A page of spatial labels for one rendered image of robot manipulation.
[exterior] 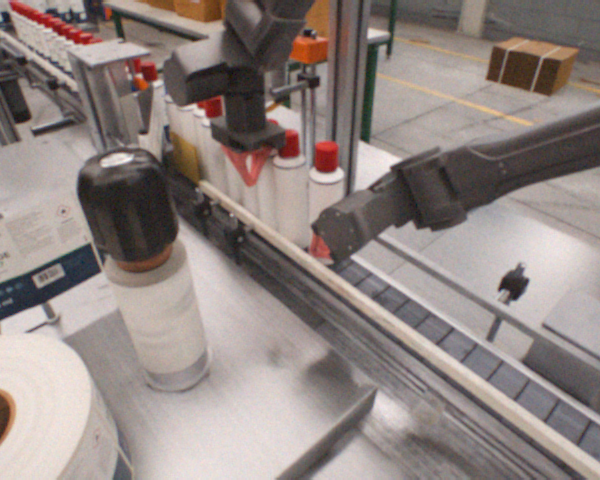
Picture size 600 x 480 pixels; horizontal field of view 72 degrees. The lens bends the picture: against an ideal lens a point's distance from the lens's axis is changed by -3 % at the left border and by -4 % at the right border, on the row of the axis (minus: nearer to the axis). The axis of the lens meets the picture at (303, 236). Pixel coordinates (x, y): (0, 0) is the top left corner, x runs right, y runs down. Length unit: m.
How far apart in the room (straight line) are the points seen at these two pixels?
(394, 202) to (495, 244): 0.46
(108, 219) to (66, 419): 0.17
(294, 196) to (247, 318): 0.20
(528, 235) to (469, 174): 0.54
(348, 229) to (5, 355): 0.35
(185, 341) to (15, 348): 0.17
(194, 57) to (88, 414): 0.37
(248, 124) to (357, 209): 0.22
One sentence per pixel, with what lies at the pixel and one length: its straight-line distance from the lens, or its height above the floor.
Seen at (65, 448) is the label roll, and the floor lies 1.02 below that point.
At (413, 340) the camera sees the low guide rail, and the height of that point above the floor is 0.91.
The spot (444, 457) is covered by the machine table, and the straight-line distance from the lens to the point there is 0.60.
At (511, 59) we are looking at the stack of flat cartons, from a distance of 4.63.
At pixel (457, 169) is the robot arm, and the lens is 0.44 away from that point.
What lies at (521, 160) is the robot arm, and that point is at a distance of 0.41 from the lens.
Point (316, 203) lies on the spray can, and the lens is 0.63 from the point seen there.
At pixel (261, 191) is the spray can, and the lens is 0.72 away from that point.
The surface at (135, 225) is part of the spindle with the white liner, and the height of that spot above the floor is 1.13.
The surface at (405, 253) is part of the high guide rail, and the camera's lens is 0.62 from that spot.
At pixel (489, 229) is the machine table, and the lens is 0.94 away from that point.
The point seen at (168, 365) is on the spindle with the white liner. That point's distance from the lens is 0.54.
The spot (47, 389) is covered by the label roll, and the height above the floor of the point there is 1.02.
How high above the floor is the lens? 1.36
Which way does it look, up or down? 39 degrees down
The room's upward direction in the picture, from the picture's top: straight up
